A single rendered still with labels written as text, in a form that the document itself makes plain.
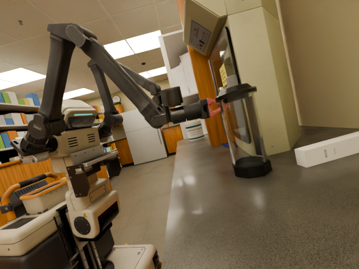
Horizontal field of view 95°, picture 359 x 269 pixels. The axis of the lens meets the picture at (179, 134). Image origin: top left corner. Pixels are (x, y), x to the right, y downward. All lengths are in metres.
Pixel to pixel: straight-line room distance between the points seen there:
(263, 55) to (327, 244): 0.51
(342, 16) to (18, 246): 1.64
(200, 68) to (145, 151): 4.88
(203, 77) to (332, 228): 0.81
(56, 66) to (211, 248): 0.72
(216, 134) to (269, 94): 0.42
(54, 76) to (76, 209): 0.65
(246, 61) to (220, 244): 0.51
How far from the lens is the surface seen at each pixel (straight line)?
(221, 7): 0.66
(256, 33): 0.66
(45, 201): 1.28
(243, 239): 0.30
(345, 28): 0.92
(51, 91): 0.79
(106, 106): 1.16
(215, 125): 0.94
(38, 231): 1.22
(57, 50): 0.76
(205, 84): 0.95
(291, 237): 0.30
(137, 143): 5.67
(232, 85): 0.48
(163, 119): 0.58
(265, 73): 0.63
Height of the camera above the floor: 1.13
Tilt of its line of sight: 5 degrees down
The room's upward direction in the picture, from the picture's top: 14 degrees counter-clockwise
